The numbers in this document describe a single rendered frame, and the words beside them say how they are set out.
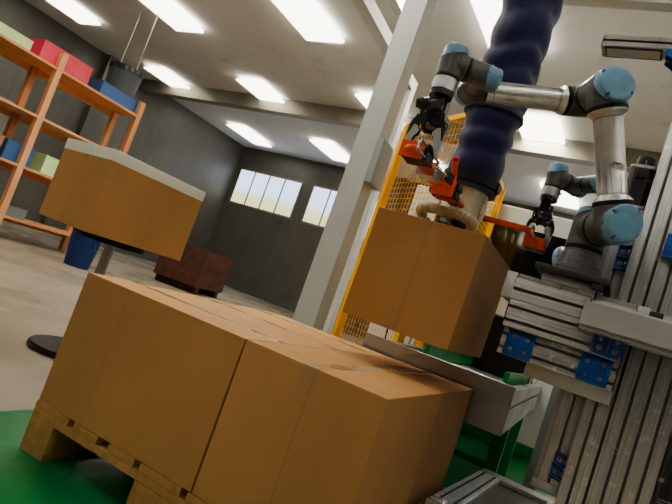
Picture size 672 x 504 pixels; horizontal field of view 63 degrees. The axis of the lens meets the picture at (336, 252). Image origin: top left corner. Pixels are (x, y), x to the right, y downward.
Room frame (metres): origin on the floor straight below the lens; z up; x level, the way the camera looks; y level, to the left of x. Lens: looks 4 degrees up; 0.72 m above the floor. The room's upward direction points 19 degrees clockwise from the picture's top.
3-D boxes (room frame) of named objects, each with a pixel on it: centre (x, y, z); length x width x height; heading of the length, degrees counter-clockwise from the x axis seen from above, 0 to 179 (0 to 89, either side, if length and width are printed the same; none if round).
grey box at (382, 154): (3.51, -0.08, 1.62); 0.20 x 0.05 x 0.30; 154
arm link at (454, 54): (1.61, -0.15, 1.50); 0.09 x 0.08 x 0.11; 93
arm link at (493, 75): (1.63, -0.24, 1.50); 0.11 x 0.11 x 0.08; 3
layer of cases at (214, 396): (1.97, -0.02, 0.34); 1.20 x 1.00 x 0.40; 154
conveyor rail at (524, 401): (3.36, -1.38, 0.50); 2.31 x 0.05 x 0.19; 154
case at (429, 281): (2.13, -0.41, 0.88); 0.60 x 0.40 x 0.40; 153
